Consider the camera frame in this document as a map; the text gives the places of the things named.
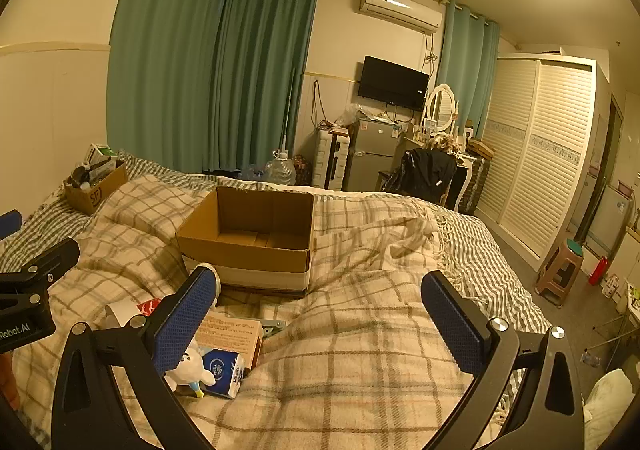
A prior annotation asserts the white tape roll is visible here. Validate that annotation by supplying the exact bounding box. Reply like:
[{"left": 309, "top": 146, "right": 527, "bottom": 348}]
[{"left": 105, "top": 301, "right": 150, "bottom": 329}]

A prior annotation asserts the blond wig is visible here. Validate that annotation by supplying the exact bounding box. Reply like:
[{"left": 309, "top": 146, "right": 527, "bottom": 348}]
[{"left": 432, "top": 133, "right": 461, "bottom": 156}]

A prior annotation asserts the narrow teal curtain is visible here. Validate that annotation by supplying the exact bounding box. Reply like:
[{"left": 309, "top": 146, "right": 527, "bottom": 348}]
[{"left": 434, "top": 0, "right": 501, "bottom": 142}]

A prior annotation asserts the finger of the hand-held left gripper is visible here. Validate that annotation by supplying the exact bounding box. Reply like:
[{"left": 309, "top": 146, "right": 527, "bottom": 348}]
[
  {"left": 0, "top": 237, "right": 81, "bottom": 311},
  {"left": 0, "top": 209, "right": 24, "bottom": 240}
]

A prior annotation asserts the green and white carton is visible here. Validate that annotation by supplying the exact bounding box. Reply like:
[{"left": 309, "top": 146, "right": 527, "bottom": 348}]
[{"left": 89, "top": 144, "right": 119, "bottom": 167}]

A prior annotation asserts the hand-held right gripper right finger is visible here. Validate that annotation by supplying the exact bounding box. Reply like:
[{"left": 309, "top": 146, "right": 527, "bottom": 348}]
[{"left": 421, "top": 271, "right": 586, "bottom": 450}]

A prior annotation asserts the white louvred wardrobe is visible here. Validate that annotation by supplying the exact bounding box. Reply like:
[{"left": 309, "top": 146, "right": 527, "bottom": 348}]
[{"left": 472, "top": 54, "right": 609, "bottom": 272}]

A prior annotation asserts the gingham bed sheet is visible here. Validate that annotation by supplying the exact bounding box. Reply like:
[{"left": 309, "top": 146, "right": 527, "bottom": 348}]
[{"left": 0, "top": 152, "right": 551, "bottom": 331}]

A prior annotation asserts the black jacket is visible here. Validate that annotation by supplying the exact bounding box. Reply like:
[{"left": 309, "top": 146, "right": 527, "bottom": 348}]
[{"left": 382, "top": 148, "right": 457, "bottom": 204}]

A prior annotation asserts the grey mini fridge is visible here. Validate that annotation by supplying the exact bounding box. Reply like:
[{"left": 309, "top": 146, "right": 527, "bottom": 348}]
[{"left": 344, "top": 118, "right": 404, "bottom": 192}]

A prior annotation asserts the patterned bag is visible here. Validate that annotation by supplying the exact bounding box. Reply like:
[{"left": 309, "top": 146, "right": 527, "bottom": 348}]
[{"left": 292, "top": 155, "right": 314, "bottom": 186}]

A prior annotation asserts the dark green curtain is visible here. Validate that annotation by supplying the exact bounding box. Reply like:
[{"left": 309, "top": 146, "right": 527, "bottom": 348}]
[{"left": 200, "top": 0, "right": 324, "bottom": 177}]

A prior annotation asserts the white air conditioner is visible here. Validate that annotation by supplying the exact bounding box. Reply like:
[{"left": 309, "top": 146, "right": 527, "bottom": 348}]
[{"left": 357, "top": 0, "right": 444, "bottom": 34}]

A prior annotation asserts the brown suitcase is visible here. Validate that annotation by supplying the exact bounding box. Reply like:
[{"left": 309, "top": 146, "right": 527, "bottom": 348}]
[{"left": 457, "top": 155, "right": 492, "bottom": 216}]

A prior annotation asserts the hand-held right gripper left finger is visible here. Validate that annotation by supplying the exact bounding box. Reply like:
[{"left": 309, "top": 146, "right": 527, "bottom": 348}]
[{"left": 51, "top": 266, "right": 221, "bottom": 450}]

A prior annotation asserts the plastic stool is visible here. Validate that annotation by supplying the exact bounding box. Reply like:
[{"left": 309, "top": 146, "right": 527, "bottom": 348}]
[{"left": 534, "top": 238, "right": 585, "bottom": 307}]

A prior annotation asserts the clear water jug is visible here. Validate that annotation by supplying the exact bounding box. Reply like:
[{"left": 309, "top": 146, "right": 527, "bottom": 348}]
[{"left": 264, "top": 150, "right": 297, "bottom": 186}]

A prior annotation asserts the white pole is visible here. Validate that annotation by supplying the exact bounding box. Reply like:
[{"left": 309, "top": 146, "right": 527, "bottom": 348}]
[{"left": 280, "top": 69, "right": 299, "bottom": 157}]

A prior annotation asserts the plaid blanket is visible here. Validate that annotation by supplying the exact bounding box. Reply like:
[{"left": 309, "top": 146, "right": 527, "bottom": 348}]
[{"left": 10, "top": 173, "right": 551, "bottom": 450}]

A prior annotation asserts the white paper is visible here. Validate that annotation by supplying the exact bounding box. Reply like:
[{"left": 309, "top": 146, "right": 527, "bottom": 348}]
[{"left": 164, "top": 340, "right": 217, "bottom": 399}]

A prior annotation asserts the white suitcase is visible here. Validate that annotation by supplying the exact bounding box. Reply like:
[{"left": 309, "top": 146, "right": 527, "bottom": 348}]
[{"left": 312, "top": 127, "right": 351, "bottom": 189}]

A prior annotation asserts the red fire extinguisher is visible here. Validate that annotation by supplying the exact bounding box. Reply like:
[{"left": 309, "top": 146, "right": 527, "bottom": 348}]
[{"left": 588, "top": 255, "right": 609, "bottom": 286}]

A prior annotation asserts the oval white mirror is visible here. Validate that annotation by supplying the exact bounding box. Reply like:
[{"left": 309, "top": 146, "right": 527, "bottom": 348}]
[{"left": 424, "top": 83, "right": 459, "bottom": 132}]

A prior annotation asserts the wide green curtain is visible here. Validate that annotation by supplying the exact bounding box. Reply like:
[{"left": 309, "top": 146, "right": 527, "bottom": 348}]
[{"left": 106, "top": 0, "right": 236, "bottom": 172}]

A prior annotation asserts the clear plastic bag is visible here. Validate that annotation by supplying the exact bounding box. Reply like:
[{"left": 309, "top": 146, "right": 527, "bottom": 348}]
[{"left": 334, "top": 104, "right": 369, "bottom": 129}]

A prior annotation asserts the brown paper box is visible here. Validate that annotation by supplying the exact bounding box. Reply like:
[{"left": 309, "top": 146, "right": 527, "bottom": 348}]
[{"left": 196, "top": 314, "right": 264, "bottom": 367}]

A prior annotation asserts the blue tissue packet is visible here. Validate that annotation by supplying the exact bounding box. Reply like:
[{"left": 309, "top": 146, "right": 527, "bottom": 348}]
[{"left": 202, "top": 349, "right": 247, "bottom": 399}]

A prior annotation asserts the small cardboard box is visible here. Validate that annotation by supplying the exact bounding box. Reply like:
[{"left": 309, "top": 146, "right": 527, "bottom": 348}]
[{"left": 63, "top": 159, "right": 129, "bottom": 216}]

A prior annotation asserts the black wall television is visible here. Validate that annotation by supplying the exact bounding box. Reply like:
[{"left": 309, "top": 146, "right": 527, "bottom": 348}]
[{"left": 357, "top": 55, "right": 430, "bottom": 112}]

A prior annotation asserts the large cardboard box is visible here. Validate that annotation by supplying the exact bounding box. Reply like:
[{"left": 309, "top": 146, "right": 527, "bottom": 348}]
[{"left": 175, "top": 186, "right": 316, "bottom": 298}]

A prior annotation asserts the red and white packet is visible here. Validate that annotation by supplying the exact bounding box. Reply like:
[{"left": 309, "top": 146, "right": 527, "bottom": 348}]
[{"left": 136, "top": 298, "right": 164, "bottom": 320}]

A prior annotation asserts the white appliance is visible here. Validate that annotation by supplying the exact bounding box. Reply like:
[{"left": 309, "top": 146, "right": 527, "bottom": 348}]
[{"left": 587, "top": 182, "right": 639, "bottom": 261}]

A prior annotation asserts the white plastic bag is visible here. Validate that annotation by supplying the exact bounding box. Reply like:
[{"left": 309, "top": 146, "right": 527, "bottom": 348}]
[{"left": 582, "top": 368, "right": 640, "bottom": 450}]

